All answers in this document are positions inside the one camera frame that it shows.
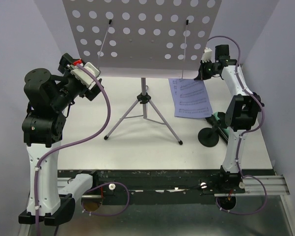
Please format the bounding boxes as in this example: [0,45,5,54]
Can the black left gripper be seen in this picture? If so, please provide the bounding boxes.
[51,53,103,111]

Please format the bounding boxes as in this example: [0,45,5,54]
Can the white sheet music page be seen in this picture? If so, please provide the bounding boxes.
[169,79,213,118]

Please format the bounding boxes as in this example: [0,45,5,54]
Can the green toy microphone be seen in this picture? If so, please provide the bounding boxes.
[213,112,229,139]

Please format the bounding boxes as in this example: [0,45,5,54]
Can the lilac tripod music stand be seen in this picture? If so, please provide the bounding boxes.
[62,0,223,146]

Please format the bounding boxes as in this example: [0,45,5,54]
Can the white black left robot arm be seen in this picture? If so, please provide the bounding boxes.
[19,54,100,226]

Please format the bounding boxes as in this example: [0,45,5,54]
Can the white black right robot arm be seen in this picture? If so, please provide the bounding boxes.
[196,45,264,193]

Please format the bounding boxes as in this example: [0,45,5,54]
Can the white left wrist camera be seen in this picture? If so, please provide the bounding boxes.
[67,59,101,90]

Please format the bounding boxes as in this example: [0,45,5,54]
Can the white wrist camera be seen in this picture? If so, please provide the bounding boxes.
[67,59,101,90]
[201,47,213,62]

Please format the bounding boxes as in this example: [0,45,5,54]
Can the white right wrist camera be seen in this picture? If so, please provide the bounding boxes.
[201,47,213,62]

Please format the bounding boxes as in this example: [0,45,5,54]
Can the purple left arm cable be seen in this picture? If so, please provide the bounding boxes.
[34,64,131,236]

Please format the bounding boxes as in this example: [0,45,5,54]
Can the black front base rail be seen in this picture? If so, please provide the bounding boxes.
[58,170,245,206]

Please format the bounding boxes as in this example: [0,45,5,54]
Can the aluminium front rail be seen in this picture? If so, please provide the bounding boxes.
[56,175,290,197]

